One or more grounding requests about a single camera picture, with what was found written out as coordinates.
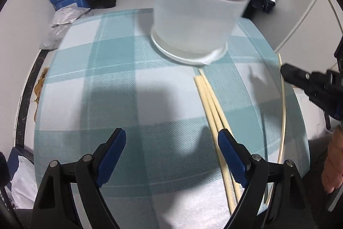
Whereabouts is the person right hand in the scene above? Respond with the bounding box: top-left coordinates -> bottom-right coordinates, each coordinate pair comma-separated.
322,127 -> 343,194

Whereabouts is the white plastic bag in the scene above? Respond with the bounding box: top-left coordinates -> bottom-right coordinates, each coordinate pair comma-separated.
11,156 -> 38,209

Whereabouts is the dark blue paper bag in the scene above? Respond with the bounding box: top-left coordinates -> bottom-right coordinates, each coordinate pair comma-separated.
6,147 -> 34,191

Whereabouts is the wooden chopstick leftmost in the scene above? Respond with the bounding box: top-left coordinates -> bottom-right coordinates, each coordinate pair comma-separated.
194,76 -> 235,214

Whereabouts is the wooden chopstick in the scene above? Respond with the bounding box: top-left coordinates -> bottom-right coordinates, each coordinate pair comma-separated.
194,76 -> 235,214
203,80 -> 241,204
198,68 -> 232,133

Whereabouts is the wooden chopstick middle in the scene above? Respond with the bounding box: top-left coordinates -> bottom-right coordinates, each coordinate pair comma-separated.
198,68 -> 232,133

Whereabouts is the tan shoe far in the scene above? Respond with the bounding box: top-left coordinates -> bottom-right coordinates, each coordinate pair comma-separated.
34,67 -> 50,95

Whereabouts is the teal plaid tablecloth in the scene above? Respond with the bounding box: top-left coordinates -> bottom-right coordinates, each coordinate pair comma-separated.
34,9 -> 310,228

